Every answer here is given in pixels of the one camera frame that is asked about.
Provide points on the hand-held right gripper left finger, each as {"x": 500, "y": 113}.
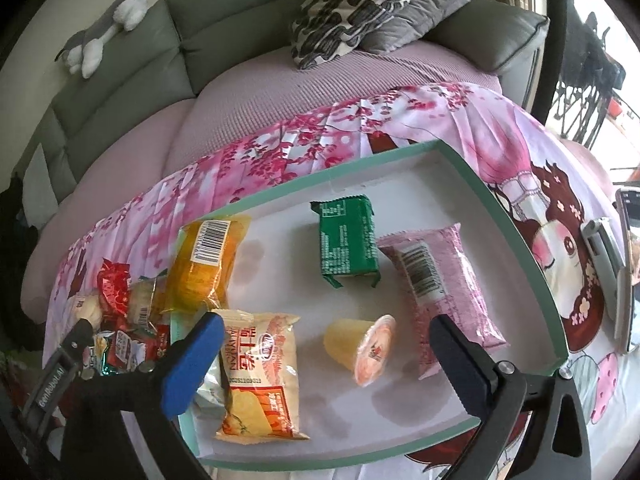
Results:
{"x": 192, "y": 365}

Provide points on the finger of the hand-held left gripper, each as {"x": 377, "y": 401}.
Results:
{"x": 80, "y": 337}

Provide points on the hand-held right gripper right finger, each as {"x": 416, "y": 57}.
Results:
{"x": 460, "y": 365}

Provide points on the orange chips packet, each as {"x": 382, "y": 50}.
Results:
{"x": 260, "y": 360}

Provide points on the clear packet with green edges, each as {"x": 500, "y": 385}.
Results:
{"x": 145, "y": 300}

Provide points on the pink snack packet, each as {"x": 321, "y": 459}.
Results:
{"x": 450, "y": 280}

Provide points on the yellow clear snack packet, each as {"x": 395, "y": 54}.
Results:
{"x": 200, "y": 270}

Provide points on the pale yellow jelly cup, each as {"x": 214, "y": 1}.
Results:
{"x": 345, "y": 345}

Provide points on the teal cardboard box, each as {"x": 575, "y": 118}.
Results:
{"x": 300, "y": 220}

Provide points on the clear packet of white buns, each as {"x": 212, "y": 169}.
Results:
{"x": 89, "y": 307}

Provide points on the silver green snack packet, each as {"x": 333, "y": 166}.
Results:
{"x": 105, "y": 360}

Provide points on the dark cloth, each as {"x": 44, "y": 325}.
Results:
{"x": 12, "y": 220}

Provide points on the light grey pillow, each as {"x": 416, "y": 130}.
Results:
{"x": 42, "y": 185}

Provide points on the silver flat device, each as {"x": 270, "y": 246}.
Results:
{"x": 602, "y": 245}

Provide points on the smartphone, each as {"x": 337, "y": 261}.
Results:
{"x": 631, "y": 270}

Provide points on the printed pink blanket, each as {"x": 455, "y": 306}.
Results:
{"x": 500, "y": 135}

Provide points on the grey sofa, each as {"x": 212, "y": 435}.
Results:
{"x": 140, "y": 70}

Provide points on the pink sofa seat cover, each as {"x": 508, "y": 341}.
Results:
{"x": 300, "y": 100}

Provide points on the black metal chair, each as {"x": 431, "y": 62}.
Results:
{"x": 585, "y": 70}

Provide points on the grey white plush toy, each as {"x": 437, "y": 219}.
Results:
{"x": 125, "y": 10}

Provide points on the black white patterned pillow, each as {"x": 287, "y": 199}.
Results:
{"x": 350, "y": 10}

